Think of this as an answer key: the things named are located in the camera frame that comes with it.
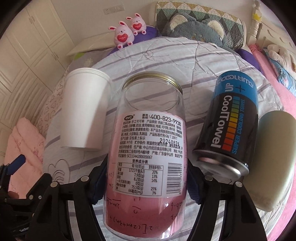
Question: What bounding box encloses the pale green cup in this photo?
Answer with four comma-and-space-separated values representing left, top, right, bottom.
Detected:
243, 110, 295, 211

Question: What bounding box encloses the black blue cool towel can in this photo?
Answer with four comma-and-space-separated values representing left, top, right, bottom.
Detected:
193, 71, 258, 180

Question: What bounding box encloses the white paper cup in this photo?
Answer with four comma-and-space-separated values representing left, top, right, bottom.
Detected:
60, 67, 111, 151

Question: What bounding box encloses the clear jar with pink paper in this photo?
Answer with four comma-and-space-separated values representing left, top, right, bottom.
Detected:
103, 72, 188, 240

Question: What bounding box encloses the left hand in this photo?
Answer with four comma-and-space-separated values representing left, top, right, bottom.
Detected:
8, 191, 19, 199

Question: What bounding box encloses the folded pink blanket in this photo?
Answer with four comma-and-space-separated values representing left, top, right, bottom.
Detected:
4, 118, 45, 199

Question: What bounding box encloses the cream wardrobe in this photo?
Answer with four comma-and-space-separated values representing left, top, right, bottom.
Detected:
1, 1, 74, 161

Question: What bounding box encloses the grey flower pillow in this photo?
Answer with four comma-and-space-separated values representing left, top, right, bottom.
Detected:
66, 48, 113, 73

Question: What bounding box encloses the pink fleece bed cover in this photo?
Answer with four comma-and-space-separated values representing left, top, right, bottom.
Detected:
249, 44, 295, 240

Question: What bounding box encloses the blue cartoon pillow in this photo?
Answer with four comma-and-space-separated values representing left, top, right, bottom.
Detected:
263, 48, 295, 96

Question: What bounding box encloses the cream side bed headboard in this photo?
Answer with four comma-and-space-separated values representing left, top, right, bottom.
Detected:
67, 32, 115, 56

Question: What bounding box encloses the white grey striped quilt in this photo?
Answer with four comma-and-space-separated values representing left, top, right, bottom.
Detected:
43, 37, 295, 240

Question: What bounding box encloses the front pink bunny toy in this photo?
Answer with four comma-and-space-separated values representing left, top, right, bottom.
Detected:
108, 21, 134, 50

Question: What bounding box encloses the pink bunny toy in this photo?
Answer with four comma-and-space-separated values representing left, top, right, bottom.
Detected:
126, 13, 147, 36
108, 21, 134, 50

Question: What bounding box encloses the white pink plush dog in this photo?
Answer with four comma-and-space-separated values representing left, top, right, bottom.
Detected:
267, 44, 296, 79

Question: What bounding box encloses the rear pink bunny toy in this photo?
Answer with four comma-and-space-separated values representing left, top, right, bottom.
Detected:
126, 13, 147, 36

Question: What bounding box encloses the green diamond quilted pillow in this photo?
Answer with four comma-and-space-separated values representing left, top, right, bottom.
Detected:
154, 1, 246, 50

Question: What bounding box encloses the cream wooden headboard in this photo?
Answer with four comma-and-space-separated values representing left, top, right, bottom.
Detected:
246, 1, 295, 54

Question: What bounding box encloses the grey cat plush cushion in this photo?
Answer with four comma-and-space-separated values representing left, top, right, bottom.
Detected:
162, 13, 235, 50

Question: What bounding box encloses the white wall socket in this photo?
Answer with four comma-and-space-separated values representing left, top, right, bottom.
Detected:
103, 4, 125, 15

